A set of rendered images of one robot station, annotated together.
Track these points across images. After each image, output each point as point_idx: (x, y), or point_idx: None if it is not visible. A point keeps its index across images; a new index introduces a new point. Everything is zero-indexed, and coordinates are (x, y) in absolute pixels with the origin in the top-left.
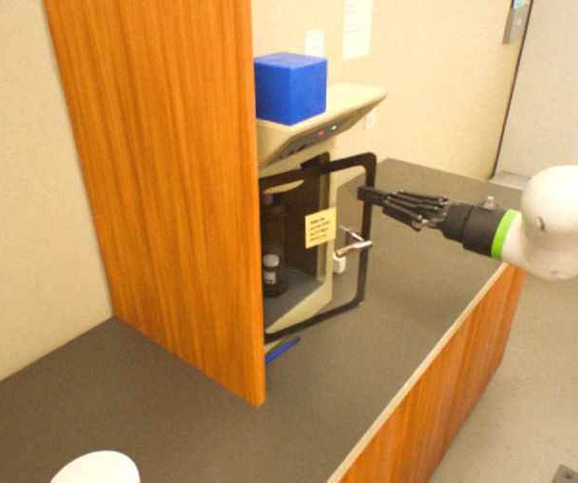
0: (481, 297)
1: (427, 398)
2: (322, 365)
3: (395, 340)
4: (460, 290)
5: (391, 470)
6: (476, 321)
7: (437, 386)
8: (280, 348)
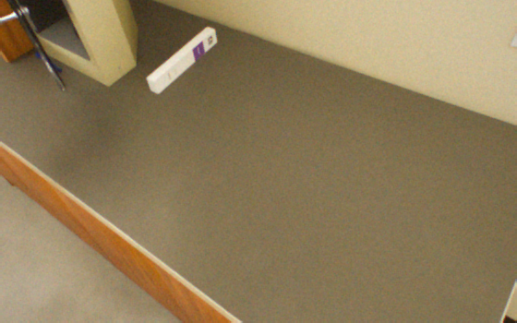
0: (102, 221)
1: (92, 220)
2: (28, 86)
3: (38, 128)
4: (96, 189)
5: (72, 211)
6: (172, 277)
7: (111, 235)
8: (55, 64)
